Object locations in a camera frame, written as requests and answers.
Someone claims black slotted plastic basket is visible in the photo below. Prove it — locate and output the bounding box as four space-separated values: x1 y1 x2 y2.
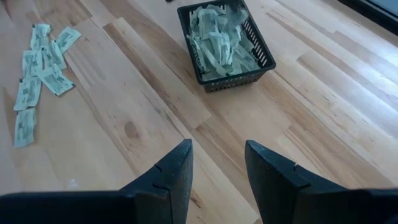
177 0 277 93

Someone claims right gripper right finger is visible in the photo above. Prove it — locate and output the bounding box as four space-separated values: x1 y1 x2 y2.
244 139 312 224

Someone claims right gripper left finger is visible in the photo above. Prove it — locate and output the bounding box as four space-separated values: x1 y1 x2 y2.
121 138 194 224

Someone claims black aluminium table frame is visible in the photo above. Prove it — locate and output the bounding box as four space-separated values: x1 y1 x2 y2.
337 0 398 35

